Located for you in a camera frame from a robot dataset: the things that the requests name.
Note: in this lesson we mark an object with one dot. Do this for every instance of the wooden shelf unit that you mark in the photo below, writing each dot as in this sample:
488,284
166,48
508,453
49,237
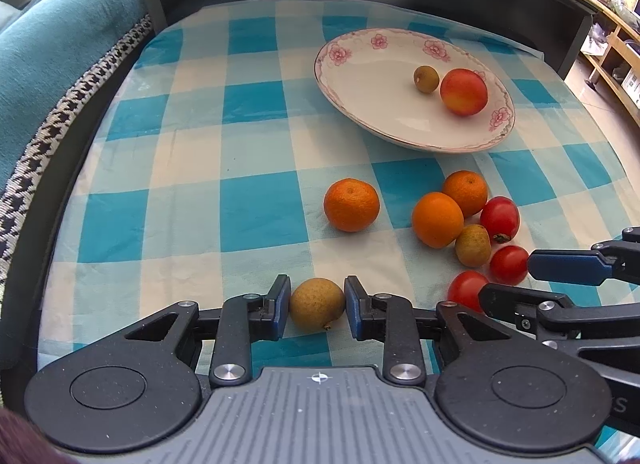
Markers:
617,49

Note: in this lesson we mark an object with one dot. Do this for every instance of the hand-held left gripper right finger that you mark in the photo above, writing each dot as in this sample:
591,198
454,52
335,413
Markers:
351,309

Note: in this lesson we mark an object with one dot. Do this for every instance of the tan longan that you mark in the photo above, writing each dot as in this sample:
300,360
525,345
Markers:
472,245
317,303
426,79

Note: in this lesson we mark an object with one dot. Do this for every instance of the dark orange mandarin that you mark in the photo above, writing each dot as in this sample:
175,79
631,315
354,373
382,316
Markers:
351,205

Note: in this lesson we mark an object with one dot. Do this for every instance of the smooth bright orange mandarin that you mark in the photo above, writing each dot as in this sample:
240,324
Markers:
437,220

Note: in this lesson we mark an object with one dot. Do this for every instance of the red yellow peach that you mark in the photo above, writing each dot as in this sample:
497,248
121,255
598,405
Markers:
464,92

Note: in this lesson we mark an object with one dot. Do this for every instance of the blue white checked tablecloth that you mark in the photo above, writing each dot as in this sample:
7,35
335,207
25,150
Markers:
200,169

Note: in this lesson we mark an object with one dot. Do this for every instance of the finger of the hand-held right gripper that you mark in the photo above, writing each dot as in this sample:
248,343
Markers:
565,266
525,301

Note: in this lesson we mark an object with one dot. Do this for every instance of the red cherry tomato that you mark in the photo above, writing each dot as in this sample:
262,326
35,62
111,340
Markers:
508,265
500,218
462,289

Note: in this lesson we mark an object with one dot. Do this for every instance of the white floral plate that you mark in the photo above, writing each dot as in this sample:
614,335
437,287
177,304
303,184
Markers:
380,89

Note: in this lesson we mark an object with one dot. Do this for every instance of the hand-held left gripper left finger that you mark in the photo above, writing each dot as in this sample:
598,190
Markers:
284,314

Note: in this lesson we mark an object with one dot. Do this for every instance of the black white houndstooth cloth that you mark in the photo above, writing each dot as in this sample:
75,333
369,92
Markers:
50,134

